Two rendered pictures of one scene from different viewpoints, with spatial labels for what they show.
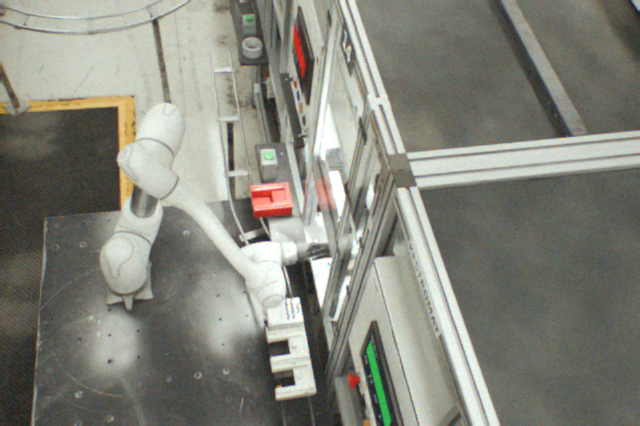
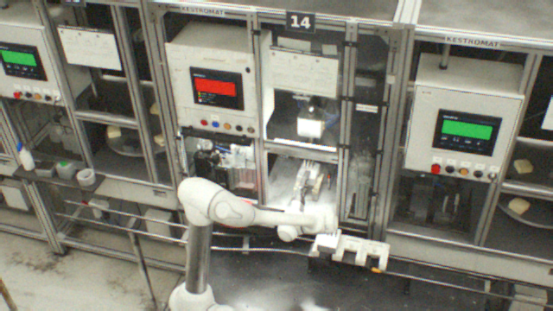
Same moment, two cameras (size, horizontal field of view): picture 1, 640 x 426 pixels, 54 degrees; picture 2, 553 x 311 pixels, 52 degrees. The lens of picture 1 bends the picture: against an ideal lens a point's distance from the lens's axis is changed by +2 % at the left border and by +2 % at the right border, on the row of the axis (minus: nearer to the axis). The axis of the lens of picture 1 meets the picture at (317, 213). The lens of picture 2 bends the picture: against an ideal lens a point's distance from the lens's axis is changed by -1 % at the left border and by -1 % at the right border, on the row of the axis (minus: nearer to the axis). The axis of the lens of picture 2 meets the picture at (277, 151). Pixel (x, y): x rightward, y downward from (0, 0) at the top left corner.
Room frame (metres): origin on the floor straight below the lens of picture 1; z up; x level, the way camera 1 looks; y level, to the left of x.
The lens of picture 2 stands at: (0.07, 1.73, 3.06)
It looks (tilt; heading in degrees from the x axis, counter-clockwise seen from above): 40 degrees down; 306
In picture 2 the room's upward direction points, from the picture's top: 2 degrees counter-clockwise
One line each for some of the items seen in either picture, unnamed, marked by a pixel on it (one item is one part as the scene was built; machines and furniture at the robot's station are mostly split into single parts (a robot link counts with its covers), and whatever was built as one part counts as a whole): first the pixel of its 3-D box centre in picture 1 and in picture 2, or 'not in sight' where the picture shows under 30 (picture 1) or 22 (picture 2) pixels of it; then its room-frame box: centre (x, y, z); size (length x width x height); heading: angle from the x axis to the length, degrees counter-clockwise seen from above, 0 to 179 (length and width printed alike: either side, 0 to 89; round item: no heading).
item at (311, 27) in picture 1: (337, 55); (222, 79); (1.63, 0.02, 1.60); 0.42 x 0.29 x 0.46; 18
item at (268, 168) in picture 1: (270, 164); not in sight; (1.62, 0.23, 0.97); 0.08 x 0.08 x 0.12; 18
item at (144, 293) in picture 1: (128, 284); not in sight; (1.10, 0.72, 0.71); 0.22 x 0.18 x 0.06; 18
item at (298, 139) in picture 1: (293, 107); (216, 135); (1.59, 0.15, 1.37); 0.36 x 0.04 x 0.04; 18
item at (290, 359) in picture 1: (287, 349); (350, 253); (0.88, 0.03, 0.84); 0.36 x 0.14 x 0.10; 18
